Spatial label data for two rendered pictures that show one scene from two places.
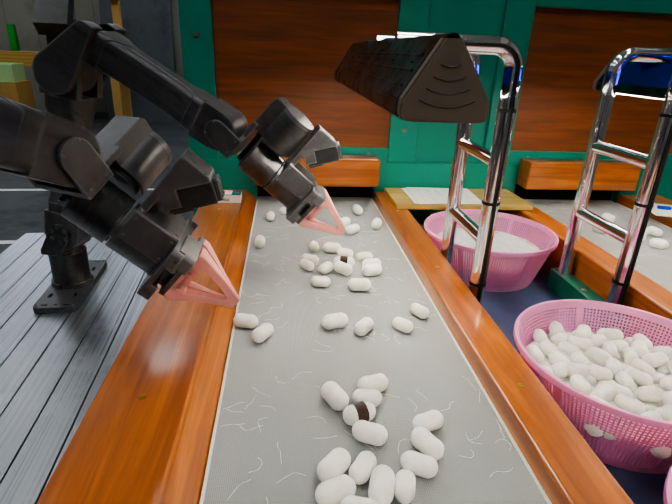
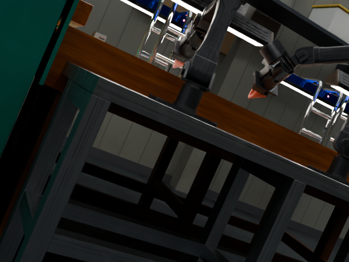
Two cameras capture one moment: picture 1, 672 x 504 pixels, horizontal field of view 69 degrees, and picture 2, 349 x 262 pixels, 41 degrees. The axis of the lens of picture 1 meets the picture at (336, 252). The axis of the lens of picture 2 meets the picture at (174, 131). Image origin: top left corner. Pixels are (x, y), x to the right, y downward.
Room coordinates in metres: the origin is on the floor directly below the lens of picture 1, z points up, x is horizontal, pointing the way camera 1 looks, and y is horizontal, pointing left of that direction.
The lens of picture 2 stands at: (1.13, 1.73, 0.68)
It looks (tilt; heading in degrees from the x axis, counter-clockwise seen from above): 3 degrees down; 255
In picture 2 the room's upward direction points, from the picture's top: 24 degrees clockwise
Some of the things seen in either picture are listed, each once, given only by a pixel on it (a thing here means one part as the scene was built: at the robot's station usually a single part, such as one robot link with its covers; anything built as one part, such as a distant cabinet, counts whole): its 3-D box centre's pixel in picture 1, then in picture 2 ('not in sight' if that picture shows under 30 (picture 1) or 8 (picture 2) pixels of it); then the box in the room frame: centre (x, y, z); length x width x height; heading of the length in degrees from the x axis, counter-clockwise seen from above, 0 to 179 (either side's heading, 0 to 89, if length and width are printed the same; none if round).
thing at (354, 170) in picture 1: (317, 169); (75, 13); (1.18, 0.05, 0.83); 0.30 x 0.06 x 0.07; 96
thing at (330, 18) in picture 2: not in sight; (336, 28); (-0.89, -2.15, 1.90); 0.45 x 0.37 x 0.25; 10
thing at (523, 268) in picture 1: (485, 250); not in sight; (0.95, -0.31, 0.72); 0.27 x 0.27 x 0.10
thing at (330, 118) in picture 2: not in sight; (307, 121); (-0.17, -0.64, 0.90); 0.20 x 0.19 x 0.45; 6
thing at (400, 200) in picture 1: (455, 198); not in sight; (1.16, -0.29, 0.77); 0.33 x 0.15 x 0.01; 96
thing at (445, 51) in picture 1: (382, 67); (206, 5); (0.75, -0.05, 1.08); 0.62 x 0.08 x 0.07; 6
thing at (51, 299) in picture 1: (70, 266); (188, 99); (0.80, 0.49, 0.71); 0.20 x 0.07 x 0.08; 10
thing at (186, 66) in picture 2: (70, 233); (196, 76); (0.81, 0.48, 0.77); 0.09 x 0.06 x 0.06; 173
